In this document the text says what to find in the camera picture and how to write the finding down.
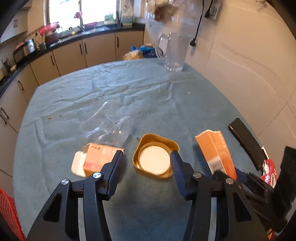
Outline gold tin lid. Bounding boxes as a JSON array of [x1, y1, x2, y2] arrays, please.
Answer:
[[132, 133, 180, 180]]

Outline long orange carton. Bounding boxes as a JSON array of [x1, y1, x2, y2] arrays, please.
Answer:
[[195, 130, 237, 180]]

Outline lower kitchen cabinets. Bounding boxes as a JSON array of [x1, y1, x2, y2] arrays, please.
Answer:
[[1, 30, 144, 196]]

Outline kitchen faucet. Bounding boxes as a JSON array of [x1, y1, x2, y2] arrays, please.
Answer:
[[74, 11, 85, 30]]

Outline small orange carton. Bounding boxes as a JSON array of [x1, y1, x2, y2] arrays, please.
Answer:
[[71, 143, 124, 178]]

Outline red snack packet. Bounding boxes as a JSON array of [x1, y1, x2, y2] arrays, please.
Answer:
[[260, 146, 277, 188]]

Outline clear plastic wrapper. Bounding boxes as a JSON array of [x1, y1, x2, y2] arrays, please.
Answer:
[[79, 101, 134, 148]]

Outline black phone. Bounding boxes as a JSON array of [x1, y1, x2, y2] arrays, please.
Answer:
[[228, 118, 267, 172]]

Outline grey-green tablecloth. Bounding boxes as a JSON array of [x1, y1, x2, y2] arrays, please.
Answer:
[[13, 59, 256, 240]]

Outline red plastic basket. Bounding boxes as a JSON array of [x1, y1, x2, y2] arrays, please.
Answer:
[[1, 189, 26, 241]]

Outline clear glass pitcher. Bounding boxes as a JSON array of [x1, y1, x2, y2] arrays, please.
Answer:
[[155, 32, 190, 72]]

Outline blue plastic bag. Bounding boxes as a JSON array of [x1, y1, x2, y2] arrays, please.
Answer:
[[130, 44, 157, 58]]

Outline silver rice cooker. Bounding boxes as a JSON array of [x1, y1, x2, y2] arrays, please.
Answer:
[[13, 39, 37, 64]]

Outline red plastic basin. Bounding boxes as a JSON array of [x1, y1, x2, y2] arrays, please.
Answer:
[[38, 22, 59, 35]]

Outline hanging plastic bags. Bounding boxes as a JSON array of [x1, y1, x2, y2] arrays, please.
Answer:
[[144, 0, 183, 23]]

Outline black power cable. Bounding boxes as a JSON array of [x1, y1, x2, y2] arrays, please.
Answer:
[[189, 0, 213, 47]]

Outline upper wall cabinet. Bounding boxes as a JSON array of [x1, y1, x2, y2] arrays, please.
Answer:
[[1, 9, 29, 44]]

